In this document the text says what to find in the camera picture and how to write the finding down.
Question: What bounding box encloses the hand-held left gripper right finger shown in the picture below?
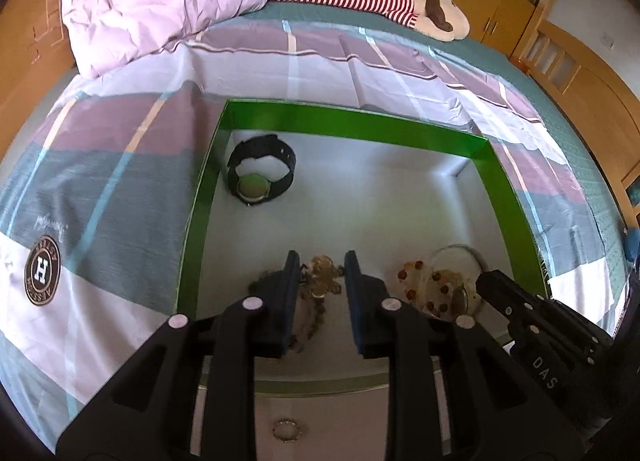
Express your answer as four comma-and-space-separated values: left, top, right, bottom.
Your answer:
344, 250, 586, 461

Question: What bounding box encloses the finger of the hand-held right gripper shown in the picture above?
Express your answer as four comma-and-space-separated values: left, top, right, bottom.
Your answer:
475, 269, 548, 337

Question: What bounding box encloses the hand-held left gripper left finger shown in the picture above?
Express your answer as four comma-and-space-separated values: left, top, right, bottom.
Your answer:
55, 250, 302, 461

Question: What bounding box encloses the brown bead bracelet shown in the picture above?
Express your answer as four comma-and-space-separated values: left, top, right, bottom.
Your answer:
249, 261, 346, 352

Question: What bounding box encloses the gold rhinestone ornament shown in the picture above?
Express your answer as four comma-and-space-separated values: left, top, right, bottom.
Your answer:
306, 255, 343, 299

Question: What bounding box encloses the red and pink bead bracelet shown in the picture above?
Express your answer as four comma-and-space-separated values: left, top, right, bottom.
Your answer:
397, 260, 453, 317

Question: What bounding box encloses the silver bangle with green flower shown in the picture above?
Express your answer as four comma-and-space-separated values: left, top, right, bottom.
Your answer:
427, 244, 488, 317

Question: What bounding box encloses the green cardboard box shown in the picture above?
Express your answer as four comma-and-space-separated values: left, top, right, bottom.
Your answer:
175, 98, 551, 392

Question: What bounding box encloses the black wristwatch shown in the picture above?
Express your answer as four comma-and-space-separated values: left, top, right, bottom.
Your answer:
227, 134, 297, 206

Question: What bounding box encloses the plaid bedsheet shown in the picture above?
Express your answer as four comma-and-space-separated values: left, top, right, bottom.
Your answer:
0, 0, 631, 452

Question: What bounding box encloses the wooden headboard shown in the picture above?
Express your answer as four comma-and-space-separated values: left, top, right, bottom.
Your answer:
510, 0, 640, 182

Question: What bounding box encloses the pink duvet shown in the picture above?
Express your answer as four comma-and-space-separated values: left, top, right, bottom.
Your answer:
60, 0, 271, 79

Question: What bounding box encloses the small rhinestone ring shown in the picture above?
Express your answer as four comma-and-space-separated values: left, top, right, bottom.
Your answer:
272, 420, 304, 443

